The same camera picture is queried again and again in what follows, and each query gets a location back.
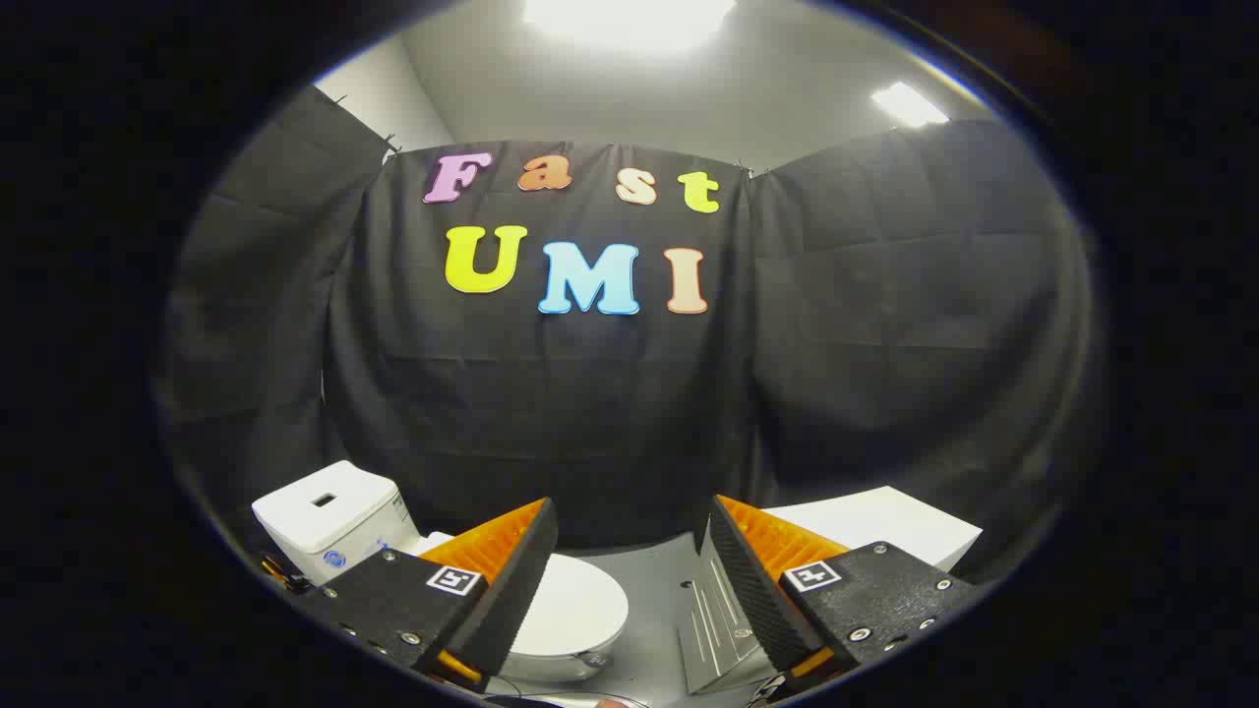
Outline orange black cable bundle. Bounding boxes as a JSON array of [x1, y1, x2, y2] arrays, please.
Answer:
[[259, 554, 318, 595]]

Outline white toilet lid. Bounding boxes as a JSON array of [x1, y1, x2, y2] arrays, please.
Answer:
[[507, 553, 630, 658]]

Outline black backdrop cloth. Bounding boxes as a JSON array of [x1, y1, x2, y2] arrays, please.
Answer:
[[157, 87, 1098, 591]]

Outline white cabinet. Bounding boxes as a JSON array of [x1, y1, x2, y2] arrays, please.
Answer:
[[677, 486, 985, 695]]

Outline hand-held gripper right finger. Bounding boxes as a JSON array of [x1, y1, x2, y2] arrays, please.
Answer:
[[706, 495, 980, 699]]

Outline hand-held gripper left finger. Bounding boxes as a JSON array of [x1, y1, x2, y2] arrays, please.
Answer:
[[293, 497, 560, 690]]

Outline white toilet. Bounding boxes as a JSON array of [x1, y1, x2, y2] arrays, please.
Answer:
[[251, 460, 630, 685]]

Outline large ceiling light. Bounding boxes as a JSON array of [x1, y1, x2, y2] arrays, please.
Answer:
[[521, 0, 739, 55]]

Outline small ceiling light panel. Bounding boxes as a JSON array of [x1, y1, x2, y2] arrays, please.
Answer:
[[870, 82, 951, 129]]

